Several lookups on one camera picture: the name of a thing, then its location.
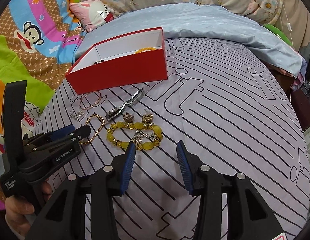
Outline gold bead bracelet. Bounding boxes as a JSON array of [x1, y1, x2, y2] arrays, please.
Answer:
[[78, 113, 106, 146]]

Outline silver dangle earrings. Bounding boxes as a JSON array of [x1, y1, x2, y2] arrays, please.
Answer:
[[68, 111, 84, 121]]

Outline rose gold bangle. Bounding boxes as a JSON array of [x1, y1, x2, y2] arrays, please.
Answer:
[[79, 91, 102, 111]]

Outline bronze flower earring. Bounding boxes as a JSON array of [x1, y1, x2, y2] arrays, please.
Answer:
[[142, 109, 153, 124], [122, 112, 134, 123]]

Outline silver wristwatch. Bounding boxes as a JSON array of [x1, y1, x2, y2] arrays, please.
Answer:
[[105, 87, 145, 121]]

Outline yellow crystal bracelet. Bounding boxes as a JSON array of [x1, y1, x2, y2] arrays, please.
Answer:
[[106, 121, 164, 151]]

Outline orange bead bracelet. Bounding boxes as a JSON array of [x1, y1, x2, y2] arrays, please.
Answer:
[[134, 47, 158, 55]]

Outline person's left hand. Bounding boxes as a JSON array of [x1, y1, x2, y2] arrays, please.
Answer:
[[5, 179, 53, 238]]

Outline red cardboard box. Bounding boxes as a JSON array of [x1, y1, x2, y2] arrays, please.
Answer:
[[65, 27, 167, 94]]

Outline colourful monkey cartoon blanket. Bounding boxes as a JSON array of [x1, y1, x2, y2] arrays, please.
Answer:
[[0, 0, 84, 213]]

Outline grey striped bed sheet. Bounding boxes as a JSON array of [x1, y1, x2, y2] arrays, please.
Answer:
[[32, 37, 310, 240]]

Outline pink cartoon pillow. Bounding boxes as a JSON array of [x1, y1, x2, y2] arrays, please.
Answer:
[[69, 0, 115, 33]]

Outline light blue quilt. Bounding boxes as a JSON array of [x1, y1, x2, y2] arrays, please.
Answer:
[[74, 3, 307, 77]]

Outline green plastic object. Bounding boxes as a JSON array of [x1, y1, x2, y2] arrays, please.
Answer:
[[263, 24, 293, 47]]

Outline beige curtain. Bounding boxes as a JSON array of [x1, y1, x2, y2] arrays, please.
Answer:
[[274, 0, 310, 51]]

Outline white cord with switch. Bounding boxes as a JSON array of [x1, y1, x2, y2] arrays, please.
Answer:
[[272, 0, 294, 48]]

